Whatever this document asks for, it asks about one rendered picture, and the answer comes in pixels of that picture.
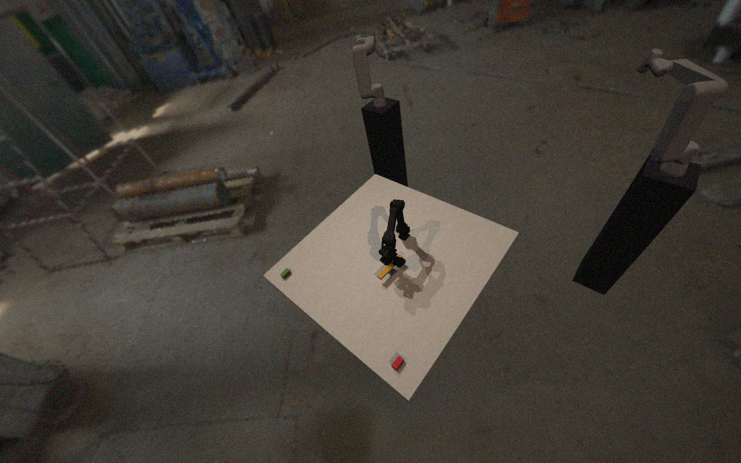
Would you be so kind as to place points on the orange bar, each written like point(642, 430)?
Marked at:
point(386, 271)

